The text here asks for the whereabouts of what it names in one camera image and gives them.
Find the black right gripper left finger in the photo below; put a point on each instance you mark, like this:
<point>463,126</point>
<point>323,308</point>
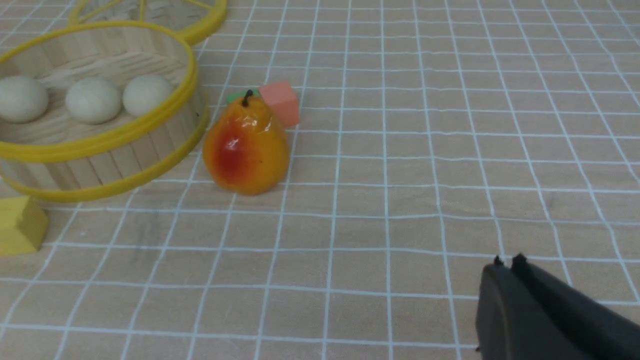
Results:
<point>511,325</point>

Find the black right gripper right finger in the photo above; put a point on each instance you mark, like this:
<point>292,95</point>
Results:
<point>591,326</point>

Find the white bun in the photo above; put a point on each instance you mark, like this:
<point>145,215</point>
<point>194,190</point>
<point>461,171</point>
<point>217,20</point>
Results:
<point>93,100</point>
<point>144,93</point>
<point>22,99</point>

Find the bamboo steamer lid yellow rim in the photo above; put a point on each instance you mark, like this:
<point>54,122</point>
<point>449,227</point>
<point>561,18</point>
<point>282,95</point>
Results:
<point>194,20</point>

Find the bamboo steamer tray yellow rim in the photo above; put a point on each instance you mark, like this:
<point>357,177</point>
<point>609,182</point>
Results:
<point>58,159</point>

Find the checkered orange tablecloth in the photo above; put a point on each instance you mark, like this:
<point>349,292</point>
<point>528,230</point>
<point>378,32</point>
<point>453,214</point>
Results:
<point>434,135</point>

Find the orange toy pear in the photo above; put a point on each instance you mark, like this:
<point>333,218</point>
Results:
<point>246,151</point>

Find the salmon foam cube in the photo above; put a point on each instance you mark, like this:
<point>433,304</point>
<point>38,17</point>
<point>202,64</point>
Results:
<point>281,98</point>

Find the green foam cube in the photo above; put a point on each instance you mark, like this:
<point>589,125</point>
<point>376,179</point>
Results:
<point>241,94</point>

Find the yellow foam block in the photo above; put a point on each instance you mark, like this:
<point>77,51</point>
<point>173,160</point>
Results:
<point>23,226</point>

